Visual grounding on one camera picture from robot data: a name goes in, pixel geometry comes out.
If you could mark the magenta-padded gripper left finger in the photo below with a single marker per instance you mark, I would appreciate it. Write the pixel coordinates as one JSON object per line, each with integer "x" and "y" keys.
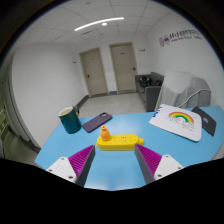
{"x": 77, "y": 162}

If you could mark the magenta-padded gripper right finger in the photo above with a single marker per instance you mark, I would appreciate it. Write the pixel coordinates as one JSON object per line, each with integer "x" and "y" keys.
{"x": 154, "y": 163}

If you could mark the orange charger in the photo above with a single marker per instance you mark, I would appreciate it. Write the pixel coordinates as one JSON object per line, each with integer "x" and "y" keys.
{"x": 105, "y": 133}

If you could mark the yellow power strip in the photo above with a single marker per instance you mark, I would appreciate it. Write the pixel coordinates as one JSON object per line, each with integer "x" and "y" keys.
{"x": 120, "y": 142}

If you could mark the dark green mug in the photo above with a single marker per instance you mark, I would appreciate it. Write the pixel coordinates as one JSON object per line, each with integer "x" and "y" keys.
{"x": 70, "y": 120}

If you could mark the purple smartphone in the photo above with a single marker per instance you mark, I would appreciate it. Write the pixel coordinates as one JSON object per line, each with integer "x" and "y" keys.
{"x": 97, "y": 122}

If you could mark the white rainbow-print mouse pad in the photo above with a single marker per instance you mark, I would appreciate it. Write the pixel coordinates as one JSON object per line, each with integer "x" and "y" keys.
{"x": 177, "y": 122}

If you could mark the black notebook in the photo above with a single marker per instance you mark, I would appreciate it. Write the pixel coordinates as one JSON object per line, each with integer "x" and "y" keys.
{"x": 205, "y": 120}

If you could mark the grey sofa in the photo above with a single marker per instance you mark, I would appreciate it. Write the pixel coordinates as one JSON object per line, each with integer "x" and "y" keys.
{"x": 149, "y": 89}

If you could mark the grey cloth-covered object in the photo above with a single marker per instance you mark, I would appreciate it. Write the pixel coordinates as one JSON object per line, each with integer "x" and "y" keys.
{"x": 182, "y": 90}

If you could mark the beige door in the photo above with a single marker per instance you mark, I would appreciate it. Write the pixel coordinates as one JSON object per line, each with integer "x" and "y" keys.
{"x": 124, "y": 67}
{"x": 93, "y": 72}

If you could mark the long ceiling light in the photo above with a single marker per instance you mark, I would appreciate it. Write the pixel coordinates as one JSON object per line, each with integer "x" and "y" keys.
{"x": 99, "y": 23}

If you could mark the wall sign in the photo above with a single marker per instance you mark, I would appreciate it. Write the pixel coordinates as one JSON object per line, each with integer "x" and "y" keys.
{"x": 180, "y": 36}

